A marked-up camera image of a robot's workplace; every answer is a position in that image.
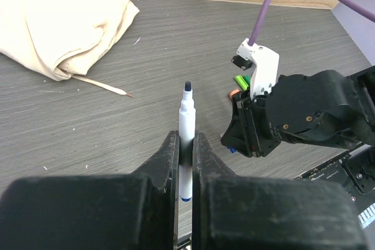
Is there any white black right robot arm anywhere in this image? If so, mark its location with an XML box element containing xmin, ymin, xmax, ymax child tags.
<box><xmin>221</xmin><ymin>67</ymin><xmax>374</xmax><ymax>157</ymax></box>

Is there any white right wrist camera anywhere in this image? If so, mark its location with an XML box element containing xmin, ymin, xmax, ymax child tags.
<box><xmin>231</xmin><ymin>38</ymin><xmax>279</xmax><ymax>98</ymax></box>

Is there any white marker dark green end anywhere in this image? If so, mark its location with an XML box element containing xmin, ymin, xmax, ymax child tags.
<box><xmin>243</xmin><ymin>76</ymin><xmax>250</xmax><ymax>85</ymax></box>

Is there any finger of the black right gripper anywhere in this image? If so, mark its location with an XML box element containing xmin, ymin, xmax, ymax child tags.
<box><xmin>220</xmin><ymin>106</ymin><xmax>252</xmax><ymax>156</ymax></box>

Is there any grey highlighter orange tip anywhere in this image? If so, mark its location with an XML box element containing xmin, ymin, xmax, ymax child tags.
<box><xmin>229</xmin><ymin>89</ymin><xmax>240</xmax><ymax>100</ymax></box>

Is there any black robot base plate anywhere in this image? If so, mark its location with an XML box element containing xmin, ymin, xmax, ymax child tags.
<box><xmin>175</xmin><ymin>141</ymin><xmax>375</xmax><ymax>250</ymax></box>

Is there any small blue pen cap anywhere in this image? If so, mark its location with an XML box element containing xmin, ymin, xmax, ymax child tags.
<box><xmin>228</xmin><ymin>147</ymin><xmax>236</xmax><ymax>153</ymax></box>

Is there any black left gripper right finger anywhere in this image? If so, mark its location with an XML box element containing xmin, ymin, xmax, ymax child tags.
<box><xmin>192</xmin><ymin>133</ymin><xmax>369</xmax><ymax>249</ymax></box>

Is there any beige cloth bag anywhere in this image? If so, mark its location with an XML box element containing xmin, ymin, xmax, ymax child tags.
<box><xmin>1</xmin><ymin>0</ymin><xmax>139</xmax><ymax>82</ymax></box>

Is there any white marker lime end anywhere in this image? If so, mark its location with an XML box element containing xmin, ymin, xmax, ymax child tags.
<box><xmin>234</xmin><ymin>76</ymin><xmax>249</xmax><ymax>91</ymax></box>

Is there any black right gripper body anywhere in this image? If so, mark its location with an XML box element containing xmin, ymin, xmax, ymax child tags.
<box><xmin>234</xmin><ymin>75</ymin><xmax>296</xmax><ymax>157</ymax></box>

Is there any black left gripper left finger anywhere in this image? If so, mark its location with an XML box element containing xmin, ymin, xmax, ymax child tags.
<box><xmin>1</xmin><ymin>131</ymin><xmax>179</xmax><ymax>249</ymax></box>

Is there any white marker blue end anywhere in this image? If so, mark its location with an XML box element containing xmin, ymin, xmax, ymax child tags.
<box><xmin>179</xmin><ymin>81</ymin><xmax>196</xmax><ymax>202</ymax></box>

